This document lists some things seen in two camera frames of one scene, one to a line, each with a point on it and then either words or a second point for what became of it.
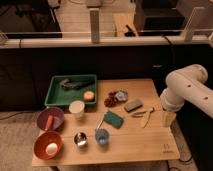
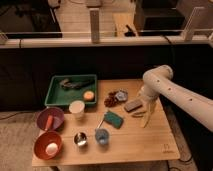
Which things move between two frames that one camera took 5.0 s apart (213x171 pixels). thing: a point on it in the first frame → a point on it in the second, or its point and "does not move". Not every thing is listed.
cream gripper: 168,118 → 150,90
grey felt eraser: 133,105 does not move
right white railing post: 188,30 does not move
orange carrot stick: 49,122 does not move
